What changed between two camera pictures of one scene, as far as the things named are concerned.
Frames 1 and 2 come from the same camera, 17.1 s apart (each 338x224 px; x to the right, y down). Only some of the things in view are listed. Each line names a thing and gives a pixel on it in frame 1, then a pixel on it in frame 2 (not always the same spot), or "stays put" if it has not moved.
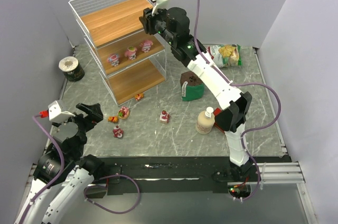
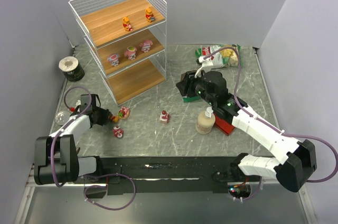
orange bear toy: [113, 119] stays put
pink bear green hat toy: [130, 53] stays put
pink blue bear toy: [113, 59] stays put
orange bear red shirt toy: [138, 96] to [127, 24]
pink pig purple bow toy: [146, 45] stays put
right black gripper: [149, 21] to [187, 84]
